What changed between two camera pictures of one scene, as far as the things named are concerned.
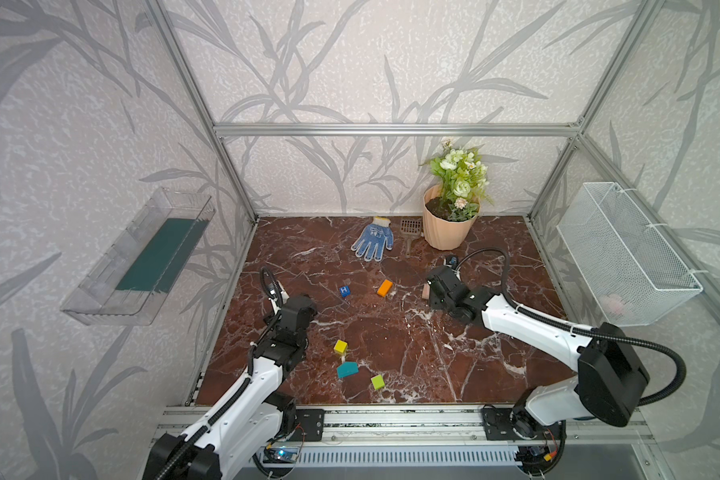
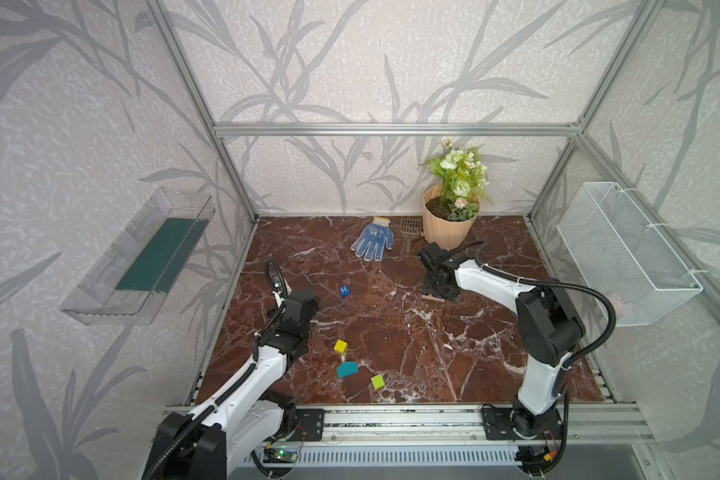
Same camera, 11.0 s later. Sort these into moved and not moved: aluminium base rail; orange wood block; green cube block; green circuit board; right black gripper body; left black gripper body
Moved: orange wood block; right black gripper body
Not moved: aluminium base rail; green circuit board; green cube block; left black gripper body
